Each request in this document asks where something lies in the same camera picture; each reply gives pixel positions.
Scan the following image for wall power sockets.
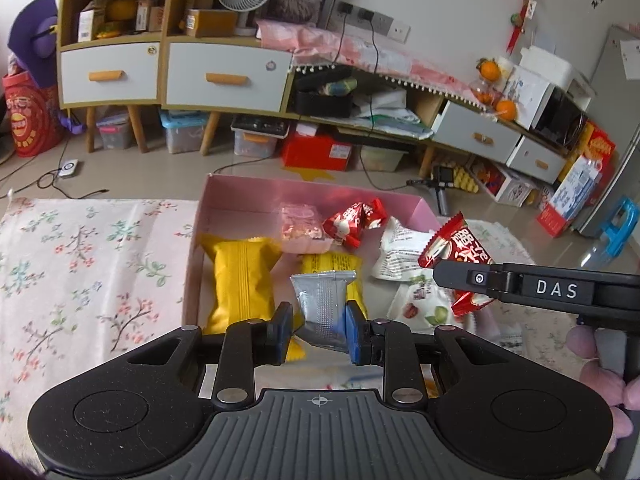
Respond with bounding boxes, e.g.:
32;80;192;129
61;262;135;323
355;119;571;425
336;1;408;43

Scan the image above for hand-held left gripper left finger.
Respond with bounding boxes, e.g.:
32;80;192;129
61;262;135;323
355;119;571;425
120;302;294;411

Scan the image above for silver foil snack packet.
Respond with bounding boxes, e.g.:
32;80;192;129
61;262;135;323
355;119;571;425
290;270;357;353

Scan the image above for white stand drawer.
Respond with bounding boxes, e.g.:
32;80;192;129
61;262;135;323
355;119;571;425
506;136;568;185
432;101;526;163

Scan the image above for pink snack packet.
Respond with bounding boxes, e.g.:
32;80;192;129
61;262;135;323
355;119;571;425
279;203;333;256

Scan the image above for floral printed cloth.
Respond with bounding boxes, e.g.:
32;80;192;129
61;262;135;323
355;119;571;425
0;197;626;466

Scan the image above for pink floral cover cloth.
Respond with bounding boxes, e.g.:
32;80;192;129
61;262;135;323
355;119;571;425
256;19;493;111

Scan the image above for large yellow snack packet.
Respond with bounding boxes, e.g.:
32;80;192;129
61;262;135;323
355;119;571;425
200;237;283;336

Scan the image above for black bag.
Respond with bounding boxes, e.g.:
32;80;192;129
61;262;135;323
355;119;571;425
292;76;358;117

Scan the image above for wooden shelf cabinet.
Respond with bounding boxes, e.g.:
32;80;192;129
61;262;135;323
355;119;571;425
56;0;296;156

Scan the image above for white foam box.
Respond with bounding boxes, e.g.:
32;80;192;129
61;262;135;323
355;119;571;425
517;45;576;86

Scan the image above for small clear storage box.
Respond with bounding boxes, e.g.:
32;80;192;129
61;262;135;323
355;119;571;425
96;112;135;151

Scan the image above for yellow egg tray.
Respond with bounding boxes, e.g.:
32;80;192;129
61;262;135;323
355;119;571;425
452;165;481;195

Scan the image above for white red floor carton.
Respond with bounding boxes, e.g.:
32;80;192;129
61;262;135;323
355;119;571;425
472;157;536;206

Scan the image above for black tripod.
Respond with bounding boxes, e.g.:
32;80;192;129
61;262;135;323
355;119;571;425
407;165;458;216

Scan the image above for red printed bag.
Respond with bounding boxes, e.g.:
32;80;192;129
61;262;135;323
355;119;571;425
2;72;66;158

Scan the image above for clear storage box blue lid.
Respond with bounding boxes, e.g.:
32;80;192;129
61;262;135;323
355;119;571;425
160;109;208;155

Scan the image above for person's right hand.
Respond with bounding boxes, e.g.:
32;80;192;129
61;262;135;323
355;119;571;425
567;324;640;456

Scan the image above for storage box black lid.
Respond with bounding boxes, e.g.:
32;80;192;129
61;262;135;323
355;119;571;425
231;115;291;158

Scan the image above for white cabinet drawer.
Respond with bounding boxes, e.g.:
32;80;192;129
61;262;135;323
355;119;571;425
165;41;293;113
59;42;162;108

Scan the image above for red hanging wall ornament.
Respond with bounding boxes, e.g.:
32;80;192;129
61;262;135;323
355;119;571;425
505;0;546;56

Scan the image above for grey refrigerator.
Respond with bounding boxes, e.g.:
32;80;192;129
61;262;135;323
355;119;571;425
570;25;640;238

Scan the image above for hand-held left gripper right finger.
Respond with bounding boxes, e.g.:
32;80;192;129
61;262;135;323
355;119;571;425
345;301;521;408

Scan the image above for white walnut print snack packet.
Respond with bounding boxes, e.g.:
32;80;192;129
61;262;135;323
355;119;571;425
370;216;441;282

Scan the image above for pile of loose papers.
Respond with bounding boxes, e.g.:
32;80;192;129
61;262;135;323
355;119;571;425
350;89;433;138

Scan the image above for microwave oven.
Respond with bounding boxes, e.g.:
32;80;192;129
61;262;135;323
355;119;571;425
530;85;593;148

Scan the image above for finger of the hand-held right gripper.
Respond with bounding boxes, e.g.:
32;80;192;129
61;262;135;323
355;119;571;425
432;260;506;303

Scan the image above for black power cable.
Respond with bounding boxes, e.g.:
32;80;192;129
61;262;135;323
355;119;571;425
357;17;401;191

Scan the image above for blue white red carton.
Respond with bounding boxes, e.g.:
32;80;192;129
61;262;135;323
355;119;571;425
537;152;608;238

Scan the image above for white fruit print snack packet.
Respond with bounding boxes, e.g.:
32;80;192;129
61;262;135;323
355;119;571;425
387;272;493;336

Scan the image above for brown cardboard box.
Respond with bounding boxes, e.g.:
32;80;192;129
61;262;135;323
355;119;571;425
186;8;238;38

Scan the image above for small yellow snack packet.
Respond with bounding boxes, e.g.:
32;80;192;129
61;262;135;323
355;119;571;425
290;252;363;361

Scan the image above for red snack packet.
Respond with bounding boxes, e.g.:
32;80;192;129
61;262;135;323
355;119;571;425
417;212;497;317
322;199;388;250

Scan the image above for pink cardboard box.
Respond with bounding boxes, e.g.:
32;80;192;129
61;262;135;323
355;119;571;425
181;172;446;396

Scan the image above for blue plastic stool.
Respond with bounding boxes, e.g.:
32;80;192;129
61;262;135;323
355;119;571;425
600;197;640;261

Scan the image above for low wooden stand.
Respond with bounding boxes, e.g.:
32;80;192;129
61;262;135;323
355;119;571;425
280;55;571;186

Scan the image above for red flat box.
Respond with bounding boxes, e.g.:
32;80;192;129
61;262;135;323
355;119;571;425
281;132;353;172

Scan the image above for white printed carton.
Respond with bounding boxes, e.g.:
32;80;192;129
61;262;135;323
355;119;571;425
505;67;553;128

